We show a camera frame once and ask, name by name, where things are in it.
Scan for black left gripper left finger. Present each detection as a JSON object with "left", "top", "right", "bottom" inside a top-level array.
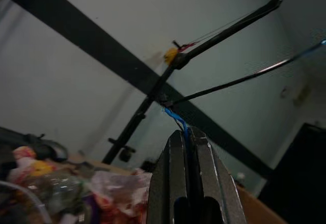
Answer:
[{"left": 149, "top": 129, "right": 189, "bottom": 224}]

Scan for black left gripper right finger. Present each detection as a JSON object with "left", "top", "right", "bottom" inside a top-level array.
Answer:
[{"left": 189, "top": 126, "right": 253, "bottom": 224}]

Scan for blue string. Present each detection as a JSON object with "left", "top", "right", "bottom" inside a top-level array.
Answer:
[{"left": 161, "top": 107, "right": 191, "bottom": 158}]

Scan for black cabinet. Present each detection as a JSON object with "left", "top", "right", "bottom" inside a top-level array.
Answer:
[{"left": 256, "top": 123, "right": 326, "bottom": 224}]

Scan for thin black rod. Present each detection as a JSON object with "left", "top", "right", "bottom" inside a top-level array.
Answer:
[{"left": 160, "top": 39, "right": 326, "bottom": 109}]

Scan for clear plastic bottle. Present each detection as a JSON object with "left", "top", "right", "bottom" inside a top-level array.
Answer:
[{"left": 24, "top": 169, "right": 89, "bottom": 211}]

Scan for yellow round knob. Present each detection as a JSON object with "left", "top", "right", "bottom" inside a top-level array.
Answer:
[{"left": 164, "top": 47, "right": 179, "bottom": 65}]

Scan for colourful floral wrapper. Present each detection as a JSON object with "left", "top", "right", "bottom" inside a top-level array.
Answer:
[{"left": 11, "top": 146, "right": 58, "bottom": 180}]

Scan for thick black stand pole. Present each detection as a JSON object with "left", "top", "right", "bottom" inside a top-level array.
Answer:
[{"left": 101, "top": 0, "right": 284, "bottom": 164}]

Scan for white cable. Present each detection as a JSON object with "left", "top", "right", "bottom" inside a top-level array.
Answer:
[{"left": 0, "top": 180, "right": 53, "bottom": 224}]

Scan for thin red string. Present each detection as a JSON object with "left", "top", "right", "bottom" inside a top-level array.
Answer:
[{"left": 178, "top": 41, "right": 198, "bottom": 51}]

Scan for black diagonal wall beam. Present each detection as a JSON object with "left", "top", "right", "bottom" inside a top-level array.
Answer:
[{"left": 11, "top": 0, "right": 275, "bottom": 180}]

